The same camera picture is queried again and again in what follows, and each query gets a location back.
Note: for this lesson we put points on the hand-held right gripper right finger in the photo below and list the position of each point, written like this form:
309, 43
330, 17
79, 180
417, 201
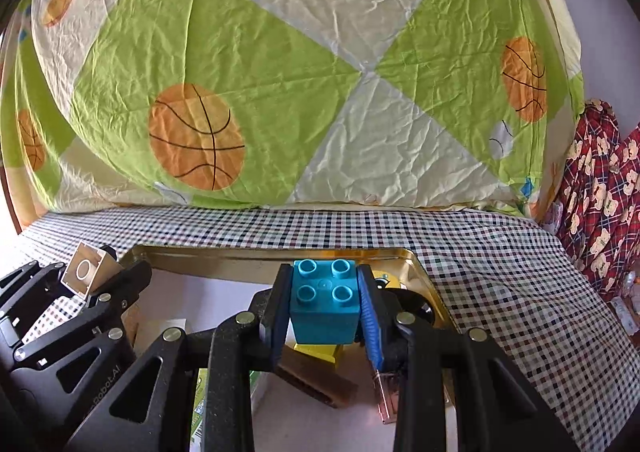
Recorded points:
372, 327

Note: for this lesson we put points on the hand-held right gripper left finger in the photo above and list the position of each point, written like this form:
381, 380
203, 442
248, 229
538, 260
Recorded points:
280, 322

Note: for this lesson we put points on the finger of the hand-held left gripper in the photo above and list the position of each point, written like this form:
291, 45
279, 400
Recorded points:
30, 292
132, 279

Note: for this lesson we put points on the teal toy brick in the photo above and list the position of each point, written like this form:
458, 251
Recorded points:
325, 322

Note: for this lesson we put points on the yellow smiley toy brick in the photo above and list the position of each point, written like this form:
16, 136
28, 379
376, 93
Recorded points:
387, 279

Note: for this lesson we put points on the black and white toy brick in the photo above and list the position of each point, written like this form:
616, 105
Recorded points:
82, 272

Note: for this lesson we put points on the yellow rectangular block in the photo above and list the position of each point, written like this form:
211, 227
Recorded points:
320, 354

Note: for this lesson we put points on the brown comb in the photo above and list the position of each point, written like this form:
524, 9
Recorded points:
320, 384

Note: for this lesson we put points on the brown rubber-banded block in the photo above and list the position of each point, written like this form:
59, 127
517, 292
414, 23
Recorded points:
386, 402

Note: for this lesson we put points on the golden tin box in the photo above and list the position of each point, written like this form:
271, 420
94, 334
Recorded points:
225, 264

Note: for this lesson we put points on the clear box with green label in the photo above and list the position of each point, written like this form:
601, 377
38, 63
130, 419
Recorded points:
200, 407

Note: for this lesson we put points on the white paper lining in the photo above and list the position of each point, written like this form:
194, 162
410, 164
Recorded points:
210, 297

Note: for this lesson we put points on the checkered tablecloth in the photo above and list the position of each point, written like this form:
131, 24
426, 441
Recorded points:
500, 282

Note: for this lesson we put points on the clear plastic bag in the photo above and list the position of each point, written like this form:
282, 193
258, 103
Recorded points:
627, 302

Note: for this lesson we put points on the red bear printed cloth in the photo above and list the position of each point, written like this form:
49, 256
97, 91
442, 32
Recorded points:
600, 192

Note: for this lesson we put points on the basketball printed blanket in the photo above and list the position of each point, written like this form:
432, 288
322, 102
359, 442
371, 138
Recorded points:
300, 32

